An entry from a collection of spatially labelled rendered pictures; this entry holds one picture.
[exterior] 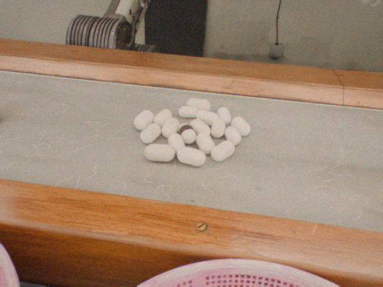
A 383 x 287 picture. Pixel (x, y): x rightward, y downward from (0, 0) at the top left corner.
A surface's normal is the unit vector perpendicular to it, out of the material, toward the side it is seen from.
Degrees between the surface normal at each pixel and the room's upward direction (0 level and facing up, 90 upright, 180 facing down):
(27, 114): 0
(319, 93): 45
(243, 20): 90
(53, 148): 0
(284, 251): 1
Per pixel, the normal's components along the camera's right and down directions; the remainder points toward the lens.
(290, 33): -0.07, 0.58
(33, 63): -0.07, -0.18
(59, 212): 0.04, -0.82
